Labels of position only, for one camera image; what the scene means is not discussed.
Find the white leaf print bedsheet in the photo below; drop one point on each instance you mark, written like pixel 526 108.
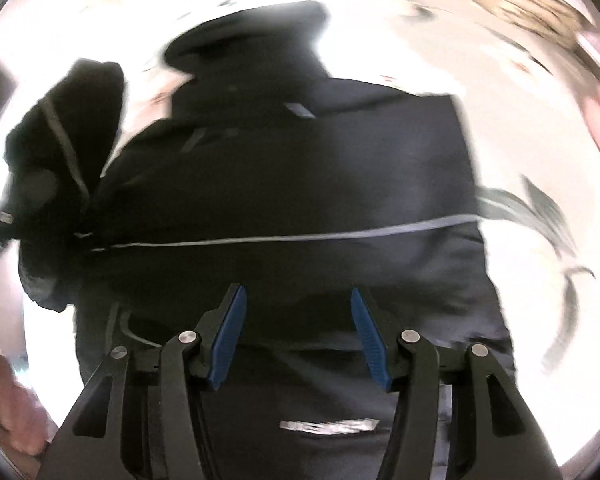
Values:
pixel 525 170

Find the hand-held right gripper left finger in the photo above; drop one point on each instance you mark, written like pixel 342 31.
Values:
pixel 227 336

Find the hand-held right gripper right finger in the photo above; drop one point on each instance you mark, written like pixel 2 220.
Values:
pixel 371 341

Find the black jacket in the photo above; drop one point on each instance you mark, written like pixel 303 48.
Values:
pixel 300 170

